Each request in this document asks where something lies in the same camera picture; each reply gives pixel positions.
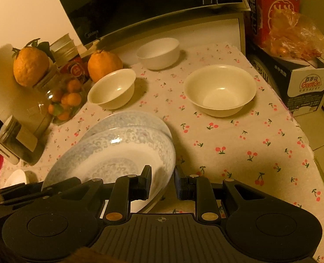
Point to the black microwave oven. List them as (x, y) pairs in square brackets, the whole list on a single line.
[(129, 2)]

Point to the large orange citrus with leaves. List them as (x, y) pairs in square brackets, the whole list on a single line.
[(30, 65)]

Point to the red cardboard box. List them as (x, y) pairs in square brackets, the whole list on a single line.
[(274, 8)]

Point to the dark jar with metal lid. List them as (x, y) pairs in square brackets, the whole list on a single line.
[(17, 137)]

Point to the small white dish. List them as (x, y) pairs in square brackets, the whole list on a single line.
[(15, 178)]

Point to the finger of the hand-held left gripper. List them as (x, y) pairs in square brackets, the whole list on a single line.
[(60, 186)]

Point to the plastic bag of oranges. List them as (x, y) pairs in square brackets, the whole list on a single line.
[(293, 38)]

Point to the black and white carton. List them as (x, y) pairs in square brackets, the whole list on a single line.
[(296, 82)]

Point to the large white bowl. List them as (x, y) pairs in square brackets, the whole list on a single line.
[(219, 93)]

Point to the cherry print tablecloth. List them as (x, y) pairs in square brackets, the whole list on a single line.
[(233, 148)]

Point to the small white bowl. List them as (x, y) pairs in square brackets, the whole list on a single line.
[(158, 54), (111, 91)]

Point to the red tin can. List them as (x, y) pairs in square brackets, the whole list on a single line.
[(75, 70)]

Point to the blue patterned plate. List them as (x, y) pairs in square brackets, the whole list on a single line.
[(104, 164), (123, 119)]

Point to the white air fryer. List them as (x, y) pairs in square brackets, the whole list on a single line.
[(11, 109)]

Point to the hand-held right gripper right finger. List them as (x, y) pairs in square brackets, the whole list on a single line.
[(180, 184)]

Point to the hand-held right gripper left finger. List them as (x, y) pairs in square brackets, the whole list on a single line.
[(143, 183)]

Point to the glass jar of kumquats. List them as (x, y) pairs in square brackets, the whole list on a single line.
[(64, 101)]

